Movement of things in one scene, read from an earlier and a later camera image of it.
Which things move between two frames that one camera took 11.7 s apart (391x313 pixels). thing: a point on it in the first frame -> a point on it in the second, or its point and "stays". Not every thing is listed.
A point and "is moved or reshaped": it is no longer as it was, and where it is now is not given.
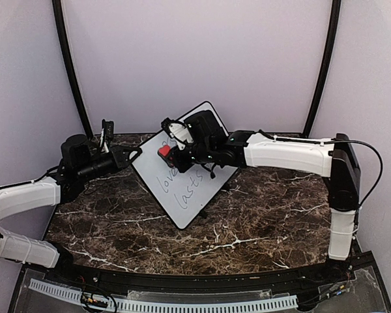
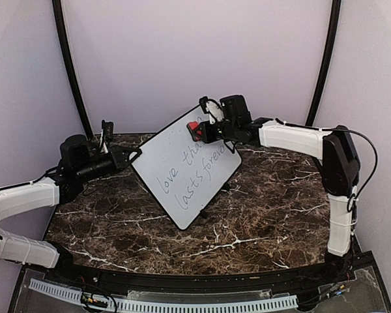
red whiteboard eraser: [165, 152] is moved or reshaped
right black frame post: [335, 15] stays
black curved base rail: [174, 282] stays
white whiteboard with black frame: [183, 195] stays
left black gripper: [118, 153] stays
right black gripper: [181, 164] -> [206, 135]
